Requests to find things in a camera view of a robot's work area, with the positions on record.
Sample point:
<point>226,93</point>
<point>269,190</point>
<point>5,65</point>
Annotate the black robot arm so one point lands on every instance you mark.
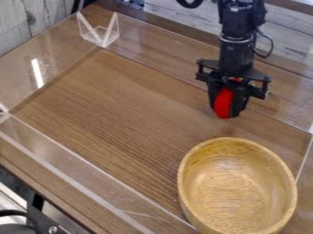
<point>242,39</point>

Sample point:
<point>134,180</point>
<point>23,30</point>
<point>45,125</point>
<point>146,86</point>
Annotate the red toy strawberry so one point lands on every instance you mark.
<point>222,104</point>

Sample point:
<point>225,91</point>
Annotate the black metal table bracket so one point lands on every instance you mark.
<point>52,221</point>

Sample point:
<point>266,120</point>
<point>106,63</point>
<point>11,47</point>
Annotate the clear acrylic corner bracket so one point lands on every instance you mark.
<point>102,36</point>

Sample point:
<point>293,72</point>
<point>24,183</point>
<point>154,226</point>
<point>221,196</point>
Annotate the clear acrylic tray wall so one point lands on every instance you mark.
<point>99,120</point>

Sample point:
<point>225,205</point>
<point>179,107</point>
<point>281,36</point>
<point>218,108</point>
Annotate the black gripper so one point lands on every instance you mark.
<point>249,83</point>

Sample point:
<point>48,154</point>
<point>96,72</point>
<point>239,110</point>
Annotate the wooden oval bowl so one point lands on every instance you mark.
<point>235,188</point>

